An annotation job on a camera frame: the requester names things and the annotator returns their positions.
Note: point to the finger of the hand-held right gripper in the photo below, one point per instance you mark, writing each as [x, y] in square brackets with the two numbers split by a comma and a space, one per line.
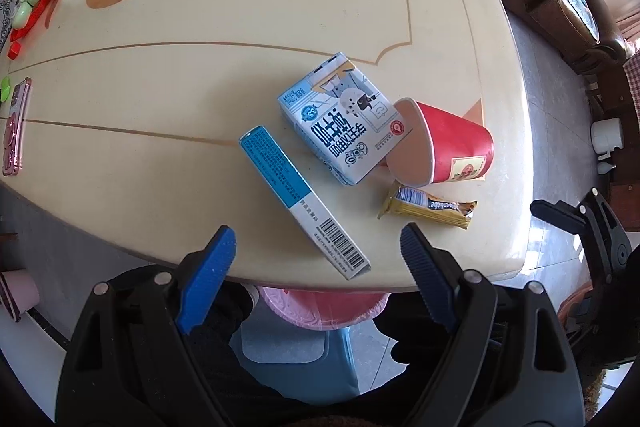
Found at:
[600, 232]

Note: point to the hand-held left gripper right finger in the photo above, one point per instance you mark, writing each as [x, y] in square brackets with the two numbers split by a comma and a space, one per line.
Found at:
[430, 277]

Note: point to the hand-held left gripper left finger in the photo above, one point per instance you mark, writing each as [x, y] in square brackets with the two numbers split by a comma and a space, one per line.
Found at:
[207, 279]

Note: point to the yellow snack wrapper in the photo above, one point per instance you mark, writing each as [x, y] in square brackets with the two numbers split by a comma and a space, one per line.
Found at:
[430, 205]

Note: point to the pink trash bin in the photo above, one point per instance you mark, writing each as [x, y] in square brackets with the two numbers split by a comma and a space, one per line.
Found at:
[320, 307]

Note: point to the white and blue medicine box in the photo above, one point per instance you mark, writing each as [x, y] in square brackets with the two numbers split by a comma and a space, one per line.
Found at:
[295, 192]

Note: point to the red paper cup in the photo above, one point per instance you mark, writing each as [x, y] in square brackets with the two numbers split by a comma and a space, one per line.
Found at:
[450, 142]

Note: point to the blue and white milk carton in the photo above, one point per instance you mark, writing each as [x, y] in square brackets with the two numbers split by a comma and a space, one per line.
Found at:
[345, 122]

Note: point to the small white bottle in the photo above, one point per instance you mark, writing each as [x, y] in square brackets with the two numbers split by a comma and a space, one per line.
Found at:
[606, 167]

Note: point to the person's right leg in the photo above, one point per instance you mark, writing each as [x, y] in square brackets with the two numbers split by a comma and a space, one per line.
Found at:
[400, 352]

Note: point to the white jug on floor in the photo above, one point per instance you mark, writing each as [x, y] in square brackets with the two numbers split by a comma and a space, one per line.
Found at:
[606, 137]

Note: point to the blue plastic stool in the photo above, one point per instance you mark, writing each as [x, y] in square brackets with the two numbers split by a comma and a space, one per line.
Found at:
[300, 352]

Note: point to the red checkered tablecloth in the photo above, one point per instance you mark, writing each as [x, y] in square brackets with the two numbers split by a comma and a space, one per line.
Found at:
[632, 74]

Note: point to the blue armchair seat cloth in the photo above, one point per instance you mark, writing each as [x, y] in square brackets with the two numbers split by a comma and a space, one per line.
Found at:
[580, 7]

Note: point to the pink phone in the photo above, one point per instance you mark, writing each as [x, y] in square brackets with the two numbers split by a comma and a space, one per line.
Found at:
[17, 127]

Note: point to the small green object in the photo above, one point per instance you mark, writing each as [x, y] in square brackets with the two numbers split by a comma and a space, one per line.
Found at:
[5, 88]

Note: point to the red tray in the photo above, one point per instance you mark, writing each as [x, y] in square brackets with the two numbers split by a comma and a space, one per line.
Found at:
[35, 22]

